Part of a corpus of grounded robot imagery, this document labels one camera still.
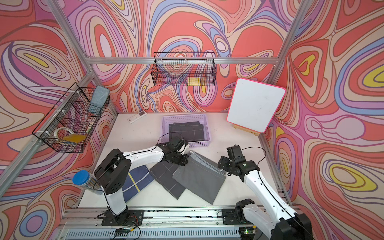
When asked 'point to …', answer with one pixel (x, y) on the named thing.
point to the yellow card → (76, 138)
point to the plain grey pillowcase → (202, 176)
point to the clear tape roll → (56, 132)
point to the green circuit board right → (249, 231)
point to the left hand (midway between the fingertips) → (189, 162)
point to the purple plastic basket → (203, 119)
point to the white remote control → (136, 116)
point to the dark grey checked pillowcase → (162, 173)
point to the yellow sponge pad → (193, 81)
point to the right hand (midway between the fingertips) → (225, 168)
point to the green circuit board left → (122, 232)
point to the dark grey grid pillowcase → (189, 131)
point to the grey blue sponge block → (100, 96)
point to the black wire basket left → (67, 126)
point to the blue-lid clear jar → (83, 178)
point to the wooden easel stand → (255, 133)
